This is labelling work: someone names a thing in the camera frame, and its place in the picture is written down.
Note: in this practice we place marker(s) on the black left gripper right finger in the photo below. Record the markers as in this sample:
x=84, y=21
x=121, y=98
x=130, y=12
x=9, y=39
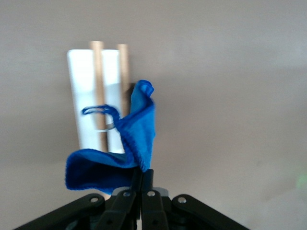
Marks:
x=153, y=210

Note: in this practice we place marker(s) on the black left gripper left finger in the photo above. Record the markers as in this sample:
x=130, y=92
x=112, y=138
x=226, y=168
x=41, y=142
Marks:
x=120, y=210

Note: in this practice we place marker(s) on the blue microfibre towel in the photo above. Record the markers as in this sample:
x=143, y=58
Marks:
x=141, y=134

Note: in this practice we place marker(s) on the white rack with wooden rods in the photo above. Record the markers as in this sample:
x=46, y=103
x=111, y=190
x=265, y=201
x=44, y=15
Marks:
x=81, y=95

